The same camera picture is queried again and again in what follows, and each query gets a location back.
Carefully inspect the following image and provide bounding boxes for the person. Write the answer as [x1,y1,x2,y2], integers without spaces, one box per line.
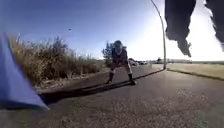
[105,40,138,86]

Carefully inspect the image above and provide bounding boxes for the dark green tree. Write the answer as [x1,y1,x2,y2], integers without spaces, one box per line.
[101,41,115,68]

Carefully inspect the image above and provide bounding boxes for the grey side pavement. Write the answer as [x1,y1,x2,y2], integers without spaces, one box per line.
[33,64,155,95]

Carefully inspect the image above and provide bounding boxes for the concrete kerb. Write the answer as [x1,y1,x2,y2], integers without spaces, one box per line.
[37,68,165,105]

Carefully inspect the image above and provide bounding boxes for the grey asphalt path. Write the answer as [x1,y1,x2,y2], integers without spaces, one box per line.
[0,64,224,128]

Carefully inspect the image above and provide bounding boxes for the street lamp pole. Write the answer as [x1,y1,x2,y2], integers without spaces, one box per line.
[149,0,168,71]

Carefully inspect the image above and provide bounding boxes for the dry brown bushes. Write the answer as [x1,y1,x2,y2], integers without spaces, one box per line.
[9,34,105,87]

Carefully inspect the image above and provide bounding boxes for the dry grass strip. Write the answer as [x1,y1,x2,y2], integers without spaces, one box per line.
[165,62,224,82]

